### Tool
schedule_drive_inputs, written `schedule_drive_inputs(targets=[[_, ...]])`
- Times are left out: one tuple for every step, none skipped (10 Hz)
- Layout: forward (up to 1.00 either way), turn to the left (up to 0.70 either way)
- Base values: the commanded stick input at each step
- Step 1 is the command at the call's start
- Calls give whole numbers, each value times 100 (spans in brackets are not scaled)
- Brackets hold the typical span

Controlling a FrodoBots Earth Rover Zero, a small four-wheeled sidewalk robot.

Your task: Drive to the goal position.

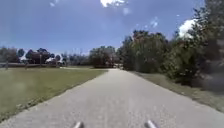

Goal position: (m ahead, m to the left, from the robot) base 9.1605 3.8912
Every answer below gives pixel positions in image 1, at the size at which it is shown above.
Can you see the grass verge with dry patches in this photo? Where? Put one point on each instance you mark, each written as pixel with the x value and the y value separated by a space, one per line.
pixel 186 89

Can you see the green grass field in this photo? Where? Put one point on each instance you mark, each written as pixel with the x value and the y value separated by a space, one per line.
pixel 36 85

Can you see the distant row of trees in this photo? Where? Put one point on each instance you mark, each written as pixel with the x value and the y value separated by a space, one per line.
pixel 36 56

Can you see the robot's own part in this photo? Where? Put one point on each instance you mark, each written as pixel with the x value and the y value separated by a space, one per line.
pixel 78 125
pixel 150 124

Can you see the grey paved path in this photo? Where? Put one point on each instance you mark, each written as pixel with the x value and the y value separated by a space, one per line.
pixel 115 100

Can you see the dense wood of dark trees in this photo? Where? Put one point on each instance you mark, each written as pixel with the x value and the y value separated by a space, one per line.
pixel 180 56

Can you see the clump of tall trees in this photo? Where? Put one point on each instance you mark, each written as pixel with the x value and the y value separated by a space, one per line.
pixel 101 56

